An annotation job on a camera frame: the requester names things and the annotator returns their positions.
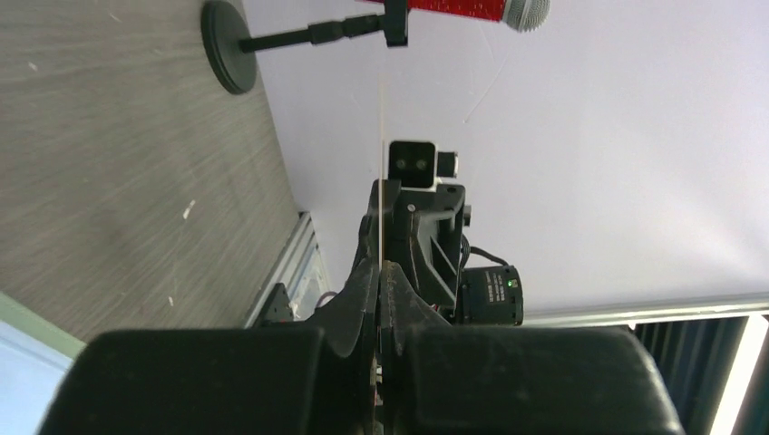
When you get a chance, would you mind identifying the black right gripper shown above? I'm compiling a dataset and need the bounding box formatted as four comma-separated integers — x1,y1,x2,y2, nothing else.
353,179,466,310

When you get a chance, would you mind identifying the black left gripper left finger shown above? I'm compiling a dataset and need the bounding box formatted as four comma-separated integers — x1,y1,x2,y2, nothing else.
40,259,380,434

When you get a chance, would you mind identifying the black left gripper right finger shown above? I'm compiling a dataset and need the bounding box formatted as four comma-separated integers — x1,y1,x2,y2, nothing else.
380,262,684,434

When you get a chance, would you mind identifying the orange card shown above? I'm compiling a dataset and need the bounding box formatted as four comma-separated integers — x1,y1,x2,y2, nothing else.
377,73,386,269

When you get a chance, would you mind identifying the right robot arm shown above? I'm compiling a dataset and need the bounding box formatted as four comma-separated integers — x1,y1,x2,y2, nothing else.
355,179,524,326

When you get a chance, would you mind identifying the red microphone on stand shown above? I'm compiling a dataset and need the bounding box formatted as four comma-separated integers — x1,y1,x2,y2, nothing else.
200,0,550,95

